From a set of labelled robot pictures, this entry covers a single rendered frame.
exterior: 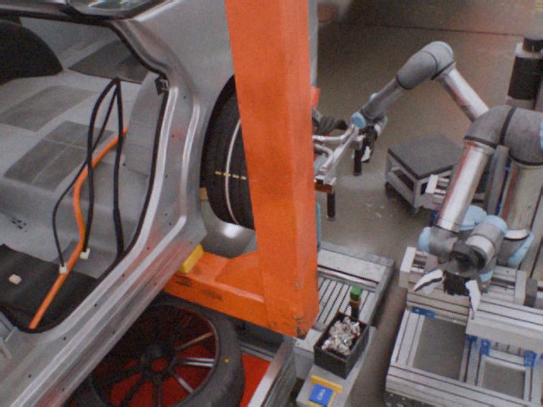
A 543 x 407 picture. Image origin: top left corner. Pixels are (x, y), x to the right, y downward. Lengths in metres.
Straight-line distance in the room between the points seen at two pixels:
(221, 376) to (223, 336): 0.19
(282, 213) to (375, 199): 1.95
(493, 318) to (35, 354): 1.48
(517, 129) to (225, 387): 1.33
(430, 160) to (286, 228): 1.80
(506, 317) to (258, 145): 1.05
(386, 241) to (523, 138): 1.80
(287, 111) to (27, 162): 1.41
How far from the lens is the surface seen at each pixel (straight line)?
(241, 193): 2.26
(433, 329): 2.66
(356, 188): 3.73
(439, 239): 1.68
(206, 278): 2.24
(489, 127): 1.69
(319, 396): 2.11
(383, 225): 3.45
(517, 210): 1.83
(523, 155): 1.70
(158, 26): 1.87
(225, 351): 2.22
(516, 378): 2.59
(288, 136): 1.55
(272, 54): 1.45
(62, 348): 1.87
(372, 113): 2.54
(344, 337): 2.14
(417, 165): 3.38
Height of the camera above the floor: 2.28
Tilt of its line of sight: 39 degrees down
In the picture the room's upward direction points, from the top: 6 degrees counter-clockwise
